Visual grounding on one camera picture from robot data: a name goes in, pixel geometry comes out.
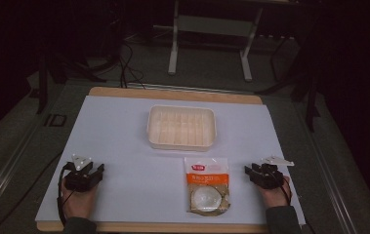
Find black stand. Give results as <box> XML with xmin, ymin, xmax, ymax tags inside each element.
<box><xmin>35</xmin><ymin>48</ymin><xmax>108</xmax><ymax>115</ymax></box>
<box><xmin>256</xmin><ymin>32</ymin><xmax>322</xmax><ymax>134</ymax></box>

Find person's left hand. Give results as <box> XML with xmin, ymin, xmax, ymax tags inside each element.
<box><xmin>61</xmin><ymin>177</ymin><xmax>100</xmax><ymax>220</ymax></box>

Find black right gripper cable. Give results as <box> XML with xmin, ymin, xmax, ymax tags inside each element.
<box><xmin>278</xmin><ymin>175</ymin><xmax>294</xmax><ymax>207</ymax></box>

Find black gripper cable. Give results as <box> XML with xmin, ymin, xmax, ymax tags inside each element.
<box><xmin>278</xmin><ymin>175</ymin><xmax>294</xmax><ymax>207</ymax></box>
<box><xmin>56</xmin><ymin>161</ymin><xmax>77</xmax><ymax>227</ymax></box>

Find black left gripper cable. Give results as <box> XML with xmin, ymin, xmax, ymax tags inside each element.
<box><xmin>56</xmin><ymin>161</ymin><xmax>77</xmax><ymax>227</ymax></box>

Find orange and white snack bag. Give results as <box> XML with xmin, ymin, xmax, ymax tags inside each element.
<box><xmin>184</xmin><ymin>156</ymin><xmax>232</xmax><ymax>217</ymax></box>

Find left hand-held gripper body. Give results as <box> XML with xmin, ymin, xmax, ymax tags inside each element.
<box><xmin>62</xmin><ymin>153</ymin><xmax>100</xmax><ymax>193</ymax></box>

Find black floor plate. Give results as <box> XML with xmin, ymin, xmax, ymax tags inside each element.
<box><xmin>43</xmin><ymin>112</ymin><xmax>68</xmax><ymax>128</ymax></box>

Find white table mat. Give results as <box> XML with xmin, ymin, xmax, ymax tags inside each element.
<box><xmin>34</xmin><ymin>95</ymin><xmax>307</xmax><ymax>226</ymax></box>

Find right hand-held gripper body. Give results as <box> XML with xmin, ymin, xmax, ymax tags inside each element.
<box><xmin>254</xmin><ymin>155</ymin><xmax>296</xmax><ymax>190</ymax></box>

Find cream plastic tray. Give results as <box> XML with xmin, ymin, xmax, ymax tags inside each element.
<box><xmin>145</xmin><ymin>103</ymin><xmax>218</xmax><ymax>153</ymax></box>

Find metal floor rail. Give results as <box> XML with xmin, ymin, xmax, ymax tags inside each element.
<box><xmin>298</xmin><ymin>106</ymin><xmax>361</xmax><ymax>234</ymax></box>
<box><xmin>0</xmin><ymin>110</ymin><xmax>57</xmax><ymax>225</ymax></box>

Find person's right hand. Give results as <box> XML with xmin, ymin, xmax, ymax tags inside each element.
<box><xmin>257</xmin><ymin>175</ymin><xmax>293</xmax><ymax>210</ymax></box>

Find black floor cables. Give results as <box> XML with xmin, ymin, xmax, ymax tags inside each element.
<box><xmin>117</xmin><ymin>40</ymin><xmax>147</xmax><ymax>91</ymax></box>

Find white metal stand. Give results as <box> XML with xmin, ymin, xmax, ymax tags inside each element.
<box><xmin>167</xmin><ymin>0</ymin><xmax>266</xmax><ymax>83</ymax></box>

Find wooden table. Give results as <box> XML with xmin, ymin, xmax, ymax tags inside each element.
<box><xmin>35</xmin><ymin>86</ymin><xmax>272</xmax><ymax>234</ymax></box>

